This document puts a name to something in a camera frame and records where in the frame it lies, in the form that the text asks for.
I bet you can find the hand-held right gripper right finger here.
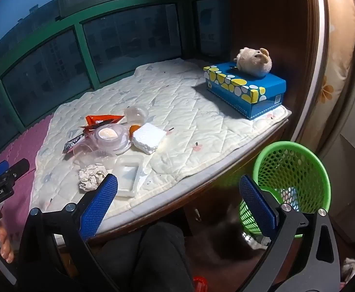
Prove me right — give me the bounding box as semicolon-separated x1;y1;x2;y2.
239;175;340;292

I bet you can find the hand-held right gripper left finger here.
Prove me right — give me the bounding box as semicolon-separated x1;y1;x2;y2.
18;173;120;292

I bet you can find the paper ball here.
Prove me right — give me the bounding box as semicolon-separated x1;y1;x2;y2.
78;164;107;192

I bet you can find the white plastic tray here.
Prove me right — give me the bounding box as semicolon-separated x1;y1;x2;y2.
113;155;147;198

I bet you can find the large clear plastic cup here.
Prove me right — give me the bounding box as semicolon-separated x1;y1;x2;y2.
74;141;118;171

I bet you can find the green mesh plastic basket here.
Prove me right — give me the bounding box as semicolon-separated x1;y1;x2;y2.
239;141;331;244

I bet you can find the dark snack wrapper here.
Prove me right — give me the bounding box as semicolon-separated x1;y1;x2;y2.
62;134;88;153

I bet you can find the round clear lidded container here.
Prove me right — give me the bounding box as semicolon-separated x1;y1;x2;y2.
90;123;132;155

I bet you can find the white foam block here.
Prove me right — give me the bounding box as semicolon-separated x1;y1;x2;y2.
131;123;167;155

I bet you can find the orange snack wrapper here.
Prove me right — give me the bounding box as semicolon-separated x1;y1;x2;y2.
85;115;125;134

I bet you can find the small clear plastic cup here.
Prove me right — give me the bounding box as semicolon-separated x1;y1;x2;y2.
124;106;149;125

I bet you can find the person's black trouser leg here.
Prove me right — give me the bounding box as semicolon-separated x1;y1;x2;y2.
95;222;196;292

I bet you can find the white quilted blanket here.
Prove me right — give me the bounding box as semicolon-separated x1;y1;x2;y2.
32;58;289;233

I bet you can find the blue dotted cardboard box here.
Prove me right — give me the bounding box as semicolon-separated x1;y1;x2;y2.
203;62;287;120

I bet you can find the beige plush toy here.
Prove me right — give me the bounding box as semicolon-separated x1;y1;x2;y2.
234;47;273;76

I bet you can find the floral beige curtain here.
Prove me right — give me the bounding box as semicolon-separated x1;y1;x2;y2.
313;0;355;159

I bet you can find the green window frame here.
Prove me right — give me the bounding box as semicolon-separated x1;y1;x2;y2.
0;0;230;146

